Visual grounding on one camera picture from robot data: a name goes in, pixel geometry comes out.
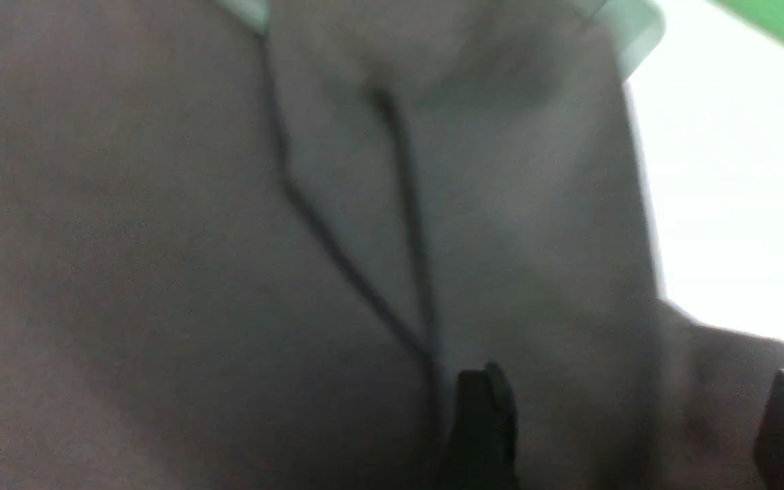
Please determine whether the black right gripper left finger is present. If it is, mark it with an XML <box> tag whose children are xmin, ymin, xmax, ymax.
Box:
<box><xmin>436</xmin><ymin>362</ymin><xmax>520</xmax><ymax>489</ymax></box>

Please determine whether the gray long sleeve shirt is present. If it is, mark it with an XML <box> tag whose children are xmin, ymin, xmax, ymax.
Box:
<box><xmin>0</xmin><ymin>1</ymin><xmax>784</xmax><ymax>489</ymax></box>

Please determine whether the dark gray flat tray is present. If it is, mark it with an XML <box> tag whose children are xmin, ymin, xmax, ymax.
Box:
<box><xmin>217</xmin><ymin>1</ymin><xmax>665</xmax><ymax>81</ymax></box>

